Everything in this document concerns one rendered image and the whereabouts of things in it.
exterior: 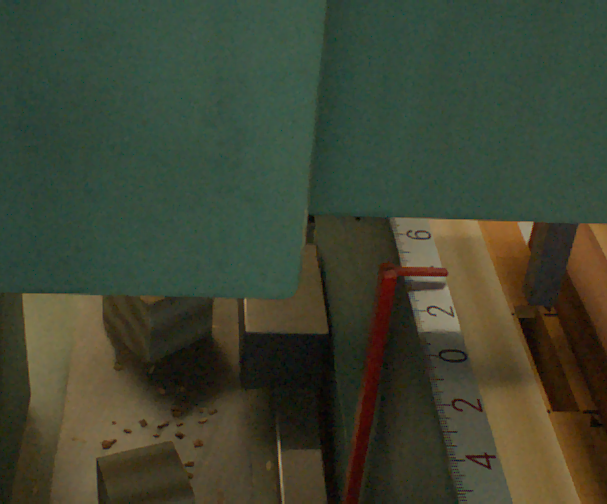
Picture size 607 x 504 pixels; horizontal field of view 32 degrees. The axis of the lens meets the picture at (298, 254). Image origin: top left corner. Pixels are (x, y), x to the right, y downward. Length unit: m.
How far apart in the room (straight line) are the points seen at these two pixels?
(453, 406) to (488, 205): 0.05
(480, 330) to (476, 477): 0.07
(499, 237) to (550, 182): 0.11
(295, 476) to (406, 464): 0.14
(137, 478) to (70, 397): 0.09
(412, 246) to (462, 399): 0.07
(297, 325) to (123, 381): 0.09
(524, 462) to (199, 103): 0.13
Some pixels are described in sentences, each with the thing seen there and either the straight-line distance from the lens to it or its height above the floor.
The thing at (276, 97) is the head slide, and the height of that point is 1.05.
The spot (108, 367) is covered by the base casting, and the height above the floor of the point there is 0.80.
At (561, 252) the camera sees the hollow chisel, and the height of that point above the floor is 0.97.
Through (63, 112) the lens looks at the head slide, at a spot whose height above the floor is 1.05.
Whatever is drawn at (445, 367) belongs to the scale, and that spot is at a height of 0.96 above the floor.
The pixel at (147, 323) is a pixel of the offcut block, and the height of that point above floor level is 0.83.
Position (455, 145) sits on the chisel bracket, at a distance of 0.26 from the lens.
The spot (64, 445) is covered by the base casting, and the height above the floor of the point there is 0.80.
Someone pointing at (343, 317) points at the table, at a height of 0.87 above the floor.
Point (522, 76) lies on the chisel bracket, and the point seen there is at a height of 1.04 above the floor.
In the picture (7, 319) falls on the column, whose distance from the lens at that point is 0.43.
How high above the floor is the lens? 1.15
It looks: 35 degrees down
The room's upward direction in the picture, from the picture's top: 6 degrees clockwise
